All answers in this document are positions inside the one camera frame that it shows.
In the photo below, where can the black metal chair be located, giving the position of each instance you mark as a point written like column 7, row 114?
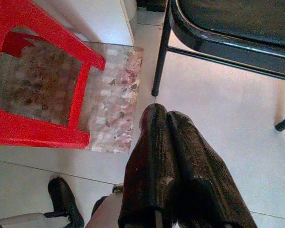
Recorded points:
column 228, row 19

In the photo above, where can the floral floor mat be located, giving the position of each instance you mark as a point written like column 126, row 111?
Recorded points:
column 114, row 107

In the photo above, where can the red plastic stool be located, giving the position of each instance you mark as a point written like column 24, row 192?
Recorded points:
column 38, row 21

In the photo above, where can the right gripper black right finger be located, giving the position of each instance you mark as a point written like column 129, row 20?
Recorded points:
column 204, row 180

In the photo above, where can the white cabinet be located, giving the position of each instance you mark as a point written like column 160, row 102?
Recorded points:
column 109, row 16

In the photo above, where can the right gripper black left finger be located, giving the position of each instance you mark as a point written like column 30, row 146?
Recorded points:
column 147, row 171

